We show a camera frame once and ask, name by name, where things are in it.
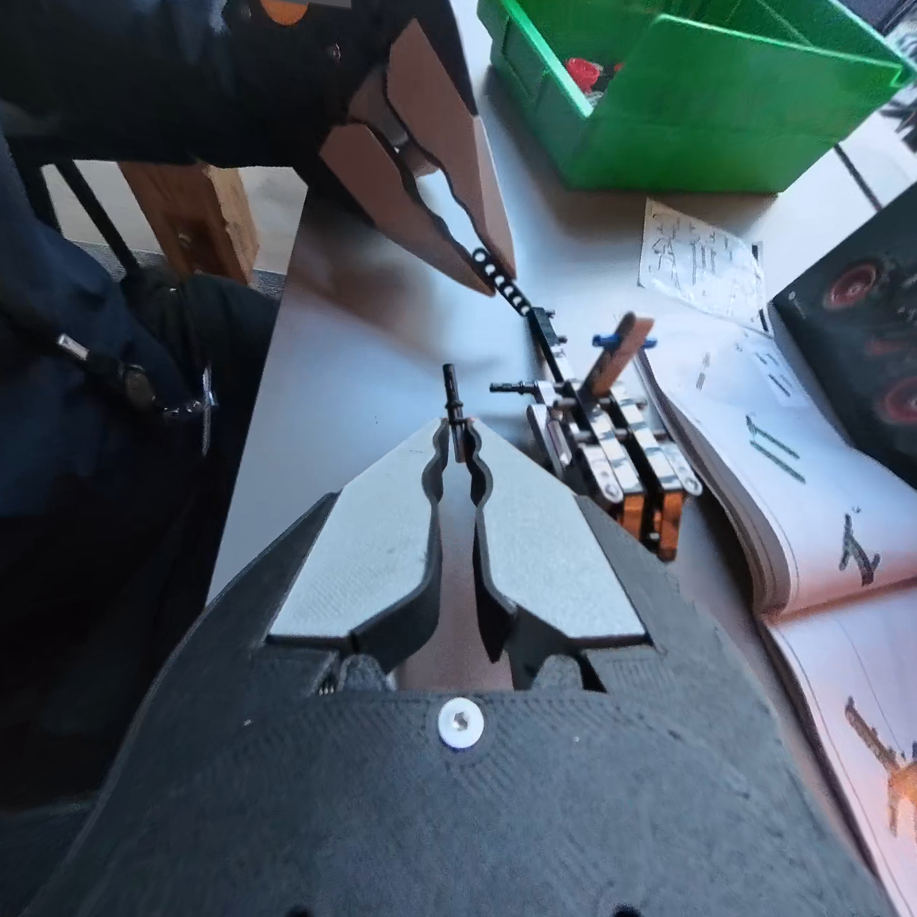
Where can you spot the black lego axle pin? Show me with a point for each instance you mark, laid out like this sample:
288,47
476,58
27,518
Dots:
453,401

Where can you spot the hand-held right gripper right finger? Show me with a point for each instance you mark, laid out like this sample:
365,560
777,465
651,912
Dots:
551,566

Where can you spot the white sticker sheet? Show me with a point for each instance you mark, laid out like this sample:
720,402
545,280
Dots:
702,258

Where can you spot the lego instruction booklet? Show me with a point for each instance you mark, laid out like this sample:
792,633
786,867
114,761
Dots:
809,516

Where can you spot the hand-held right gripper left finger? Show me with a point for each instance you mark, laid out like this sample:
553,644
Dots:
358,566

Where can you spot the person's navy jacket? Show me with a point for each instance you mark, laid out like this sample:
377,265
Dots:
57,444

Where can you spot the large green plastic bin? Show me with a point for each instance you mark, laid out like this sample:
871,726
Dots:
680,129

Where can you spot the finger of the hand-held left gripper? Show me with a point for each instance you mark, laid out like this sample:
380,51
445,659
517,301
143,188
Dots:
437,107
380,186

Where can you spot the lego assembly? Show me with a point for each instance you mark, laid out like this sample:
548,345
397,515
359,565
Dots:
616,458

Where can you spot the black lego set box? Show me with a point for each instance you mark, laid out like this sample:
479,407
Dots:
860,344

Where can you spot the metal zipper pull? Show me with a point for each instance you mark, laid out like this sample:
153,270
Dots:
71,349

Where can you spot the wooden post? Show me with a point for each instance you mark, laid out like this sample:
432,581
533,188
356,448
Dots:
200,222

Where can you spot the red lego piece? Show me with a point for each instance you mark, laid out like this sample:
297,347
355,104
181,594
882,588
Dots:
582,74

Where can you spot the black metal frame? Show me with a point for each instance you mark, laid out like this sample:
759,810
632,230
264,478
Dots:
93,208

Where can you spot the dark metal clip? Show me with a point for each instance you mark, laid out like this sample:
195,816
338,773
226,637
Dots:
172,405

